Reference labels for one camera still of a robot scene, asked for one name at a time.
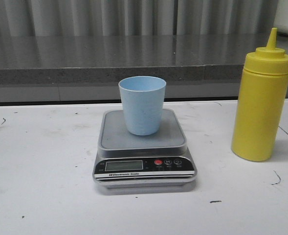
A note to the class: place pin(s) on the yellow squeeze bottle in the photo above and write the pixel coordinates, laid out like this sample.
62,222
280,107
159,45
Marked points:
263,89

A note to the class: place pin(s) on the silver digital kitchen scale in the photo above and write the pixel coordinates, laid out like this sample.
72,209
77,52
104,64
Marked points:
125,160

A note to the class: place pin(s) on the light blue plastic cup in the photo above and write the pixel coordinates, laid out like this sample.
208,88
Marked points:
142,100

